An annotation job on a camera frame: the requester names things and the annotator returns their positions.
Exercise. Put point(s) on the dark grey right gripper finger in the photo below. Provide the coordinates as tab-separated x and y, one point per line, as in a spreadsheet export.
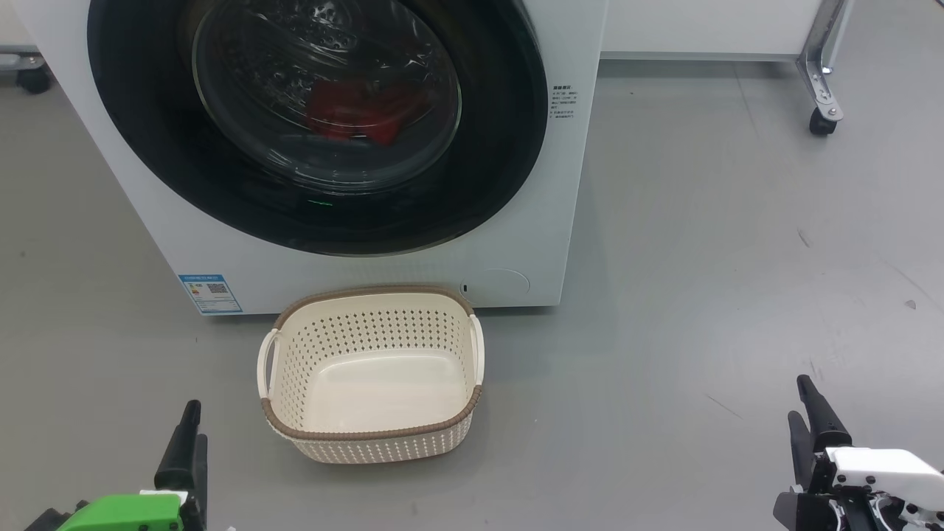
824	428
801	457

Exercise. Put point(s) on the washing machine glass door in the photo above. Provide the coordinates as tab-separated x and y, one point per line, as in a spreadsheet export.
221	184

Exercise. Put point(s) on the blue energy label sticker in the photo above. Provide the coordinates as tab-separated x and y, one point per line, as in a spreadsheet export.
210	293

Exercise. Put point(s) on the white front-load washing machine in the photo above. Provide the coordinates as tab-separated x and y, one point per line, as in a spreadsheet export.
516	243

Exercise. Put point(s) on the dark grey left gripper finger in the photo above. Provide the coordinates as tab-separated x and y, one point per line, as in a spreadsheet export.
199	479
178	461

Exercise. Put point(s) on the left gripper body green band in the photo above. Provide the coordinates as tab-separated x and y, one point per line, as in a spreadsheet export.
125	512

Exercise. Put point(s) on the cream perforated laundry basket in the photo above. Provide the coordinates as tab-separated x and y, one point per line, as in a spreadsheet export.
369	398

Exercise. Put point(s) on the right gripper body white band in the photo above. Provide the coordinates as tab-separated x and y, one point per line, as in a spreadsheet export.
885	472

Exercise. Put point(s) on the red and white jersey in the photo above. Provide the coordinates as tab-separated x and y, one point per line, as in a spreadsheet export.
354	114

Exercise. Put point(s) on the black text warning sticker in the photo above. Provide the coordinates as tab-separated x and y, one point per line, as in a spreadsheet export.
563	102

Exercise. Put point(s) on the white partition panel on casters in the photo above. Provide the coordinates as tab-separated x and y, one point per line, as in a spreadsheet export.
700	26
29	74

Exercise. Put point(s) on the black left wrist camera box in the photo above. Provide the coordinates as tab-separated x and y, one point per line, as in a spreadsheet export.
51	522

